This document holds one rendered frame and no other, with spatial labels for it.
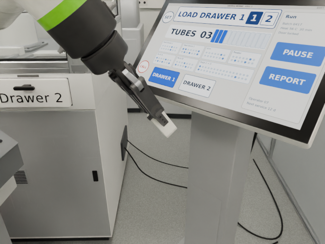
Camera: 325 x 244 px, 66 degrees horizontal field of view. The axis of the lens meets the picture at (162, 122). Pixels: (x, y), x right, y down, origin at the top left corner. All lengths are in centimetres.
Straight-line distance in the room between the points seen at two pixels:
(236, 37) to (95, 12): 38
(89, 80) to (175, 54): 40
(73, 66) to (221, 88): 59
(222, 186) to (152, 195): 100
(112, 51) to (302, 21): 42
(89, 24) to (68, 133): 78
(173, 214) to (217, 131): 99
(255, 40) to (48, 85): 73
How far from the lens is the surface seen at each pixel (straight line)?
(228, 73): 62
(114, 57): 41
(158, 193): 178
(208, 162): 81
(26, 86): 104
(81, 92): 103
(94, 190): 127
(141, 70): 76
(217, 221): 93
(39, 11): 39
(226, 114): 58
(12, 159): 81
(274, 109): 56
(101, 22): 39
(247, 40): 65
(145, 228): 159
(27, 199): 142
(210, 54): 67
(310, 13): 66
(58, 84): 102
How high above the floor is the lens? 120
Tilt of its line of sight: 26 degrees down
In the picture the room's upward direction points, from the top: straight up
